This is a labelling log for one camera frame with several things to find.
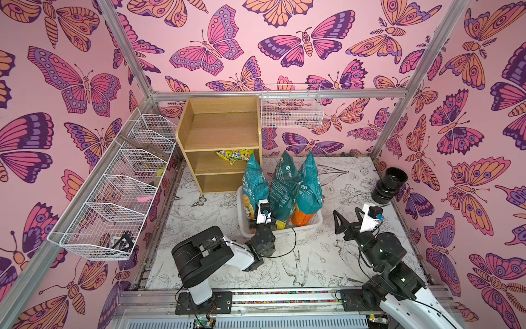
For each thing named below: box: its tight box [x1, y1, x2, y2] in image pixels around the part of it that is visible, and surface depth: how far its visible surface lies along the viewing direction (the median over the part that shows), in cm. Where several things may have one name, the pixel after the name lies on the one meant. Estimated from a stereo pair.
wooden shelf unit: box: [175, 95, 263, 194], surface depth 94 cm
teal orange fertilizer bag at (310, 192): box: [290, 150, 324, 227], surface depth 82 cm
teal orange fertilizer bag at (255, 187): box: [242, 153, 270, 221], surface depth 79 cm
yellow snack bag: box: [215, 148, 255, 166], surface depth 96 cm
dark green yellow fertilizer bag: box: [267, 150, 303, 230], surface depth 81 cm
